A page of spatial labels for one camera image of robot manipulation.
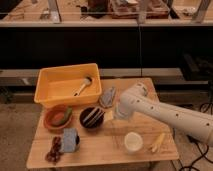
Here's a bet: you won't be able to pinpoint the dark round object behind sponge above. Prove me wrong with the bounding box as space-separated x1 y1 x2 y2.
76 134 80 146

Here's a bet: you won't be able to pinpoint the white paper cup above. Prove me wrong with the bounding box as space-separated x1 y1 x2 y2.
124 132 143 154

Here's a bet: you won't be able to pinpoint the yellow plastic bin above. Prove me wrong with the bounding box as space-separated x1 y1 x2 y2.
34 63 102 108

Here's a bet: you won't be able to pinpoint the blue sponge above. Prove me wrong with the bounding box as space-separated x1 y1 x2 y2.
61 128 77 153

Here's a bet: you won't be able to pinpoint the clear plastic fork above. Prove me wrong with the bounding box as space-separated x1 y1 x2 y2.
83 107 104 126

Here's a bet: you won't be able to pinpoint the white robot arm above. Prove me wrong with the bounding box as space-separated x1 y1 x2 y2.
115 82 213 147

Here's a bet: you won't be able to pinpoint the black floor cables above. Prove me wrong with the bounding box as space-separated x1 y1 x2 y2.
173 79 213 171

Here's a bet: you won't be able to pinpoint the terracotta bowl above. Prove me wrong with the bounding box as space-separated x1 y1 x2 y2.
43 105 72 132

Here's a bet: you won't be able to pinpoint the wooden table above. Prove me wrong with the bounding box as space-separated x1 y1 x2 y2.
25 77 180 170

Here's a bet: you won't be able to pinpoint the green pickle toy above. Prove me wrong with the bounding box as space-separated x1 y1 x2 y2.
52 107 72 126

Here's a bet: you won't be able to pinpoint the grey blue cloth pouch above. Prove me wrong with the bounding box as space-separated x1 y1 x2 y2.
99 87 116 108

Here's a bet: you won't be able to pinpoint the yellow banana toy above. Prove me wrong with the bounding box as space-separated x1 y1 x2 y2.
150 133 165 153

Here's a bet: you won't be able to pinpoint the black bowl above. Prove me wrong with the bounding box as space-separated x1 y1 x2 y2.
79 107 105 129

